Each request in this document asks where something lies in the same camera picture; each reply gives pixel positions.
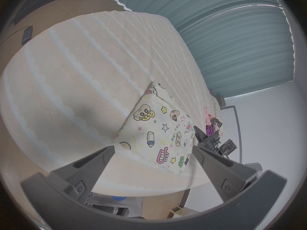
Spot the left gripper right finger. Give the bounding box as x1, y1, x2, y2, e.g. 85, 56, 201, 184
192, 146, 258, 207

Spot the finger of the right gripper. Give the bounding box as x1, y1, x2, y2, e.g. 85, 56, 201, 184
193, 126, 207, 143

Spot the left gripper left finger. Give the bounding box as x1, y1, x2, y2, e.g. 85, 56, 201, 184
49, 146, 116, 203

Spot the white printed pyjama top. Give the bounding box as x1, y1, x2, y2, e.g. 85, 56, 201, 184
115, 81, 195, 175

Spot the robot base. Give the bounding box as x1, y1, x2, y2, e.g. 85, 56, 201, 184
84, 192, 147, 219

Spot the pile of clothes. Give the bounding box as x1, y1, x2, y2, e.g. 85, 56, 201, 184
204, 107, 222, 136

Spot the bed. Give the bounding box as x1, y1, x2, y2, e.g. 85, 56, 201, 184
0, 11, 241, 197

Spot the cream pillow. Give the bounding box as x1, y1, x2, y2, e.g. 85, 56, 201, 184
211, 96, 226, 136

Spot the grey bedside table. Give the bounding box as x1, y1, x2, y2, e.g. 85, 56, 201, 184
209, 89, 224, 106

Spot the black power adapter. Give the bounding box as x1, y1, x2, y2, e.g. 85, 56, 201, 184
21, 26, 33, 46

